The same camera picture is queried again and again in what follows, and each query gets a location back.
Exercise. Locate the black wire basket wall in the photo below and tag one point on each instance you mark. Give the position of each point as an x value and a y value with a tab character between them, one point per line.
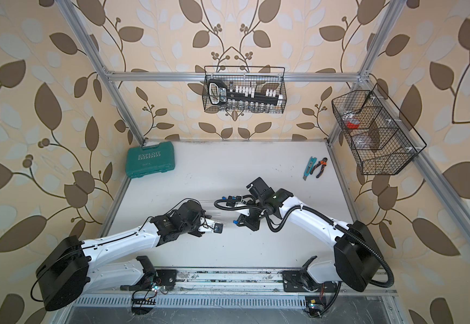
386	141
243	72

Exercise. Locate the orange black pliers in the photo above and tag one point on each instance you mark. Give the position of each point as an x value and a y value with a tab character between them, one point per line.
320	166

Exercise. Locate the aluminium front rail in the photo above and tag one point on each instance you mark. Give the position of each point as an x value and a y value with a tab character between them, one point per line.
226	283

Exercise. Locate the black wire basket back wall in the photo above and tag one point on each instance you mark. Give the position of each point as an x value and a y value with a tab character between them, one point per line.
243	72

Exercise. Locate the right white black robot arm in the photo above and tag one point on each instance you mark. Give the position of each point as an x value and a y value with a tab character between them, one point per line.
357	260

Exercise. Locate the teal utility knife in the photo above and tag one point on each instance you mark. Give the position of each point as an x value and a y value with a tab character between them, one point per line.
309	167

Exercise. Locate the black wire basket right wall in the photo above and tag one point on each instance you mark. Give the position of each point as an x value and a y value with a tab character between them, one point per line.
386	141

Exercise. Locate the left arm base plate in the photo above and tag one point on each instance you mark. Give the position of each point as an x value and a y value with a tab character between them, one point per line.
162	278

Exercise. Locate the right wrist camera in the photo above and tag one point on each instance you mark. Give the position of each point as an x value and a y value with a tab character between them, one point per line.
260	190

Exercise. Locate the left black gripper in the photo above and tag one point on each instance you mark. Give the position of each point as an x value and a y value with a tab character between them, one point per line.
203	214

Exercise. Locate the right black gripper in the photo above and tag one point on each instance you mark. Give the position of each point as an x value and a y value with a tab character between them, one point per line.
246	220

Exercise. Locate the green plastic tool case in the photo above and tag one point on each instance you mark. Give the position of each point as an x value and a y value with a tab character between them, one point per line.
158	158

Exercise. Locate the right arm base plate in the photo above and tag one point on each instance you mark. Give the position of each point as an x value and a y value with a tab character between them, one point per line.
298	281

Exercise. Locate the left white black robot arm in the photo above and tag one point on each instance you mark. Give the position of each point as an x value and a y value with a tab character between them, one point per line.
75	267

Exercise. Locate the red item in basket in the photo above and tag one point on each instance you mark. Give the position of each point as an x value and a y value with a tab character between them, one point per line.
351	122

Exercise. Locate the black socket holder set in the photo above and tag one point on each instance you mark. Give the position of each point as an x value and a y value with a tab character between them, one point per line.
226	93

